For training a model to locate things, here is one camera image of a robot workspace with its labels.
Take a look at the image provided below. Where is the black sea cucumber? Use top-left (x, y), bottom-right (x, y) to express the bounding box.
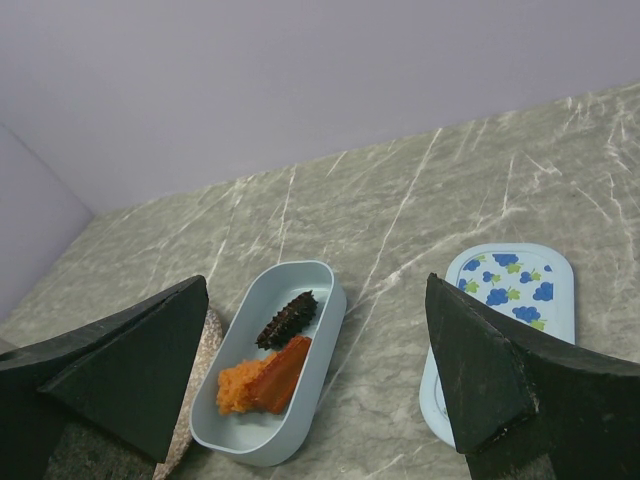
top-left (255, 290), bottom-right (318, 350)

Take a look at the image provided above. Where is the blue patterned lid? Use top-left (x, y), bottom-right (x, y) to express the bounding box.
top-left (418, 242), bottom-right (576, 449)

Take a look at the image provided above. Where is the red-brown meat slab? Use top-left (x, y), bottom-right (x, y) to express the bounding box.
top-left (249, 336), bottom-right (312, 415)

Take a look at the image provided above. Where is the blue lunch box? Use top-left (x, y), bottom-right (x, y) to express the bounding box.
top-left (190, 260), bottom-right (347, 467)

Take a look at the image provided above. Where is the speckled round plate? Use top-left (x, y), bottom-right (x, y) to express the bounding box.
top-left (152, 306), bottom-right (223, 480)

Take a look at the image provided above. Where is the orange fried cutlet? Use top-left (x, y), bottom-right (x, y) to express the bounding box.
top-left (216, 352), bottom-right (278, 415)

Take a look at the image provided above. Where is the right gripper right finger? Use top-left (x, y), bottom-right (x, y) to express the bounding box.
top-left (425, 274), bottom-right (639, 479)

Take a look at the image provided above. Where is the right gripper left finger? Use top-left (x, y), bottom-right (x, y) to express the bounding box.
top-left (1, 275), bottom-right (208, 479)

